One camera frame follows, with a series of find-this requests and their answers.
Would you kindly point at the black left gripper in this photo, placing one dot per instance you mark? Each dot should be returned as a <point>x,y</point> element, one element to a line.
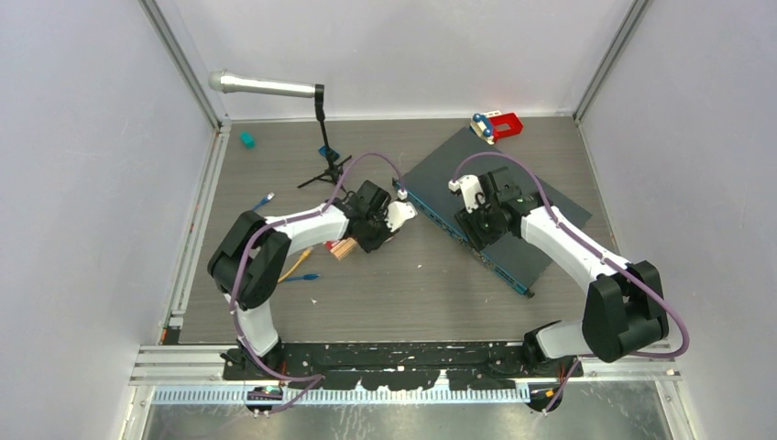
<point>369,246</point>

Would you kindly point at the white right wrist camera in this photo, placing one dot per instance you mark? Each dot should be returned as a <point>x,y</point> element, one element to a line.
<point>469,188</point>

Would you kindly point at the black microphone tripod stand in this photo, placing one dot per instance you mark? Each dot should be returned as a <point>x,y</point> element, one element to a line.
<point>335,166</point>

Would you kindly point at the aluminium frame rail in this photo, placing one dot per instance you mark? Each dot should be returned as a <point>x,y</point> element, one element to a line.
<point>202,364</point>

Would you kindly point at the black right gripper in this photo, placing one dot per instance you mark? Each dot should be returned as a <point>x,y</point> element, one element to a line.
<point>469,225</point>

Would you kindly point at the teal toy block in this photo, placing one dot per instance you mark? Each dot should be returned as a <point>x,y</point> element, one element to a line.
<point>247,140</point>

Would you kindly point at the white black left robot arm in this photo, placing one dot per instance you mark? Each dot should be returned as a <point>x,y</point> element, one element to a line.
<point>246,267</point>

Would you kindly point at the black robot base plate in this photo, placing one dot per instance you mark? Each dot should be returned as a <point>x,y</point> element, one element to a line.
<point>467,366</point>

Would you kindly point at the red white cigarette box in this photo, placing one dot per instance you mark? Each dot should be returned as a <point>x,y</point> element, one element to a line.
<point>340,249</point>

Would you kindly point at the red blue toy truck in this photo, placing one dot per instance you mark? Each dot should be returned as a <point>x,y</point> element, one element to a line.
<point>493,126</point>

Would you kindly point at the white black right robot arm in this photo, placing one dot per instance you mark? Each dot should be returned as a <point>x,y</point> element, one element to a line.
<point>619,318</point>

